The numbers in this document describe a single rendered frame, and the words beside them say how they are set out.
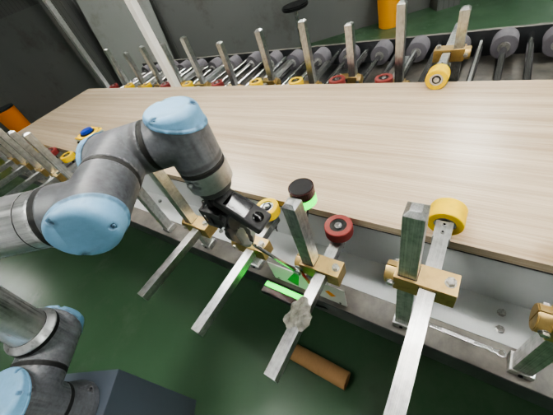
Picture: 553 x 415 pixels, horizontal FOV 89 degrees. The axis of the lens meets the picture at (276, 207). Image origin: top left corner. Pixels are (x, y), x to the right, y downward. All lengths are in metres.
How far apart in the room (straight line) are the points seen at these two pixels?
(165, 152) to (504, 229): 0.76
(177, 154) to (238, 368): 1.38
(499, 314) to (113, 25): 5.22
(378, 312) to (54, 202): 0.79
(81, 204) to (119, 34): 4.90
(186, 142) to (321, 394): 1.34
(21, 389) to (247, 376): 0.94
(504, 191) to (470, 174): 0.09
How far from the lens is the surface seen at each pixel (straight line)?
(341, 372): 1.50
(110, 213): 0.42
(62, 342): 1.22
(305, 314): 0.73
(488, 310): 1.05
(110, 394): 1.28
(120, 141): 0.52
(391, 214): 0.84
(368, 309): 0.91
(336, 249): 0.82
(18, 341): 1.17
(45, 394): 1.18
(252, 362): 1.69
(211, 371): 1.77
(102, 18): 5.35
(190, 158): 0.50
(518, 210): 0.90
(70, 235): 0.44
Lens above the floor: 1.54
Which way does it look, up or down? 44 degrees down
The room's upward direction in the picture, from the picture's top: 22 degrees counter-clockwise
